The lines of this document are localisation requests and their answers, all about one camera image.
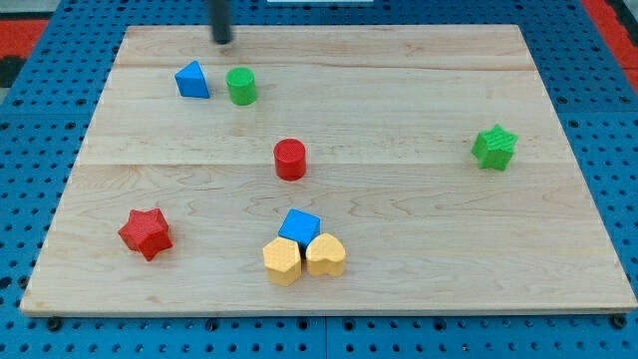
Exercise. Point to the red star block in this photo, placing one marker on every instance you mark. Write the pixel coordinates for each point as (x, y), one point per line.
(146, 232)

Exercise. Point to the light wooden board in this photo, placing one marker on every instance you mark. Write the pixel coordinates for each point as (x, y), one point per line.
(388, 116)

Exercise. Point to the red cylinder block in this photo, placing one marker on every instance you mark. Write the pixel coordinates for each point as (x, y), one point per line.
(290, 159)

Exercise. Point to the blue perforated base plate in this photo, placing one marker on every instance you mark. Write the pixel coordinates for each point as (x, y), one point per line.
(46, 113)

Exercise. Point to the green cylinder block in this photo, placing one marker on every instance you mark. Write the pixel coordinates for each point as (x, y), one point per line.
(241, 86)

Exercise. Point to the yellow hexagon block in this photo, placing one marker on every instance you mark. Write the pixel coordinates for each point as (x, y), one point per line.
(282, 261)

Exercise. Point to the blue triangle block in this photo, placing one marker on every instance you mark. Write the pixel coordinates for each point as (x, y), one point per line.
(191, 82)

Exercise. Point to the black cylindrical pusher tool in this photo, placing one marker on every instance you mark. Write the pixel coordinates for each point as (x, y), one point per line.
(220, 21)

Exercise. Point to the yellow heart block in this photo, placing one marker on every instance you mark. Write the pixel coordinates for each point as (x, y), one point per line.
(325, 255)

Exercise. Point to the blue cube block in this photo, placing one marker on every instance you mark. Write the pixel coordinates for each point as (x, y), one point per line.
(300, 226)

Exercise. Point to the green star block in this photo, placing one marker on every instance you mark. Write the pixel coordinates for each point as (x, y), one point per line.
(494, 148)

